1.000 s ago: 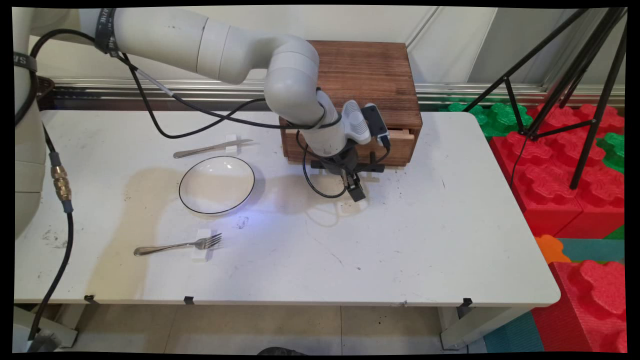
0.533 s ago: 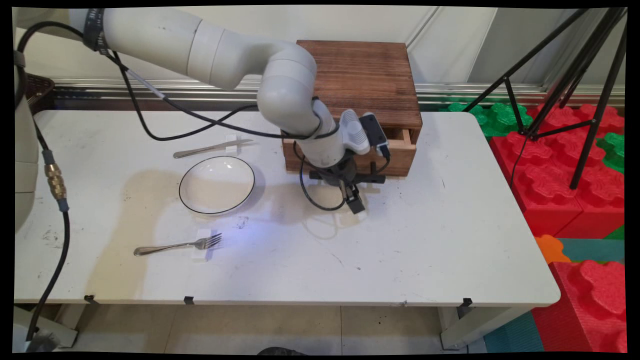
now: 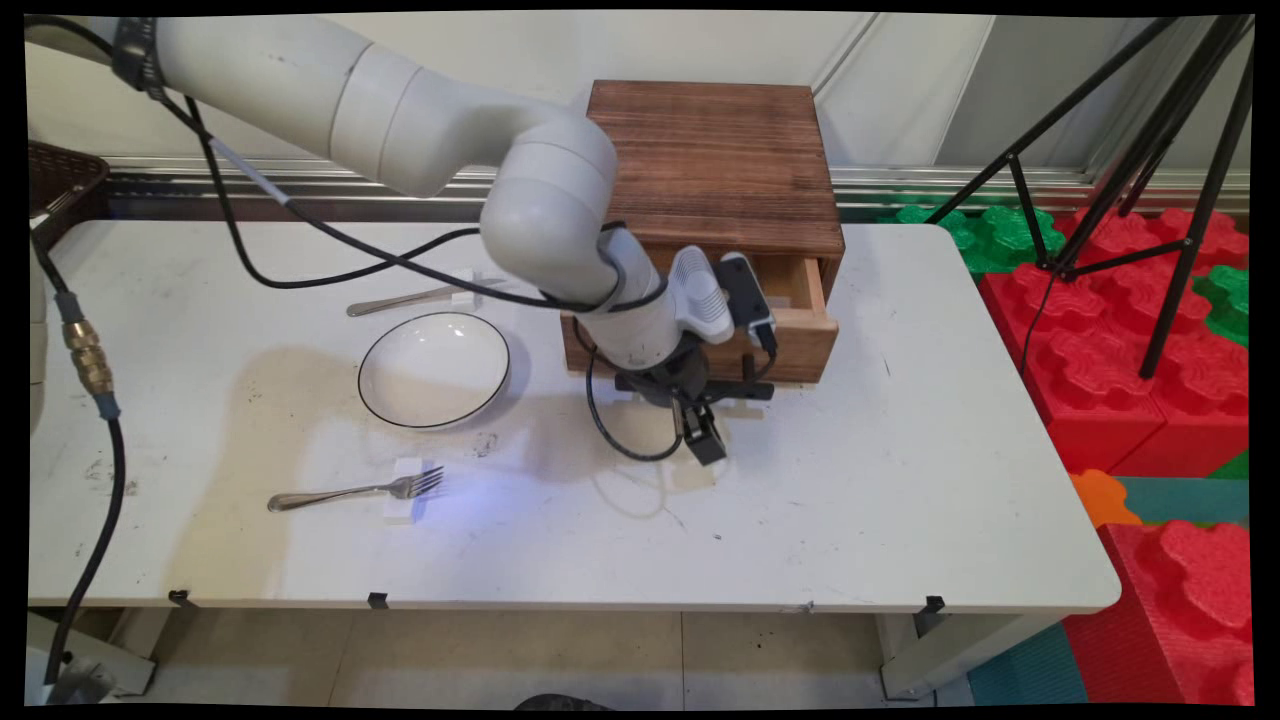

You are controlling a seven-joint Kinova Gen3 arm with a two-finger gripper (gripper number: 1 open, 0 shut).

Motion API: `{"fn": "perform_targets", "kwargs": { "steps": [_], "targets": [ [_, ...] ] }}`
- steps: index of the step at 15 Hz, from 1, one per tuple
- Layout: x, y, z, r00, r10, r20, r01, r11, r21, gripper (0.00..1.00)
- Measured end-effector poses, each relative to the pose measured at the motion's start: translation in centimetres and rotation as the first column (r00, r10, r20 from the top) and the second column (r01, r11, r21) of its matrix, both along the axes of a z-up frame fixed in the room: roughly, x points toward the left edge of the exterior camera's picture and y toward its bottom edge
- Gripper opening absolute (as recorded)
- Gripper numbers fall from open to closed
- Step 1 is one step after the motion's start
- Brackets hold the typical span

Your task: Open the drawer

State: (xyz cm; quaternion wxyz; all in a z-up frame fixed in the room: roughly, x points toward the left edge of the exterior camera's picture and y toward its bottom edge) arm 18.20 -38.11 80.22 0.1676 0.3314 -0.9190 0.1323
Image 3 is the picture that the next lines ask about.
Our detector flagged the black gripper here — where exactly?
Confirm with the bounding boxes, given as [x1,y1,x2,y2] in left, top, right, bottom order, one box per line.
[630,342,729,467]

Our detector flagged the brown wooden drawer cabinet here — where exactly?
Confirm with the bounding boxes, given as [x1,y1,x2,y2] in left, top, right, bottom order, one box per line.
[560,80,847,379]

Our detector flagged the white plate with black rim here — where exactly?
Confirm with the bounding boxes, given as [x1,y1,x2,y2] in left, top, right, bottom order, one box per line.
[357,311,512,432]

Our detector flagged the white fork rest block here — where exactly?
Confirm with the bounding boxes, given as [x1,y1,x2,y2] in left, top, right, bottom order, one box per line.
[382,457,427,525]

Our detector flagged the white table leg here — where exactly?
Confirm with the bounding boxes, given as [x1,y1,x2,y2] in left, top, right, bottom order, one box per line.
[878,611,1063,701]
[28,607,173,698]

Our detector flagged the green foam block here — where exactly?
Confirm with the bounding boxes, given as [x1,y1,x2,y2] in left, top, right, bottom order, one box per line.
[878,203,1067,277]
[1191,264,1252,348]

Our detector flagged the silver fork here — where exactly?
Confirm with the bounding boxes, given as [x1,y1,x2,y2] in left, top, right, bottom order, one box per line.
[267,466,447,515]

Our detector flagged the orange foam piece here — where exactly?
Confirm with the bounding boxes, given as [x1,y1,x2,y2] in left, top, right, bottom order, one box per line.
[1068,469,1143,530]

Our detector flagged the large red foam block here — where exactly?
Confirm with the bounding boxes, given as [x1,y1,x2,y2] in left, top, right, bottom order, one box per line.
[978,207,1252,478]

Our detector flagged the teal foam mat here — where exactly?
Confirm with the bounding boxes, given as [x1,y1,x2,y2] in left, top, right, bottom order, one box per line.
[1113,474,1252,528]

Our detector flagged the black tripod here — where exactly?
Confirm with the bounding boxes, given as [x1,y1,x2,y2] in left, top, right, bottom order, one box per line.
[924,15,1257,382]

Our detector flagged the dark woven basket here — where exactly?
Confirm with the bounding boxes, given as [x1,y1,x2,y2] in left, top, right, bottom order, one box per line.
[28,140,110,223]

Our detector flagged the black looped camera cable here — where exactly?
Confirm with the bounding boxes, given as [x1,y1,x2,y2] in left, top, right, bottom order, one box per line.
[584,340,691,464]

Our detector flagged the grey ribbed camera mount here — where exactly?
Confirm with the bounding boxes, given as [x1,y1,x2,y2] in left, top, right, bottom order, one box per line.
[668,245,738,347]

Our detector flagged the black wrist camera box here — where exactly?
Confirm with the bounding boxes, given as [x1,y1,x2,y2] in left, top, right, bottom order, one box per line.
[715,252,780,354]

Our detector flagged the metal window rail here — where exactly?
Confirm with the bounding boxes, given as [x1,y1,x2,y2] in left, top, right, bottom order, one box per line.
[100,157,1252,223]

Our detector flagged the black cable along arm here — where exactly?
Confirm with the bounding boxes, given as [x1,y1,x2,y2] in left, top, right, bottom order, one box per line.
[25,15,671,314]

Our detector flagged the black hose with brass connector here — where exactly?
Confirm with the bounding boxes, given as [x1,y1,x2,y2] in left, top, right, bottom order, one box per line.
[30,230,128,691]

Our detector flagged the black strap on arm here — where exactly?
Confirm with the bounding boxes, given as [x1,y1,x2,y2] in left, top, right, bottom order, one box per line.
[111,17,168,99]

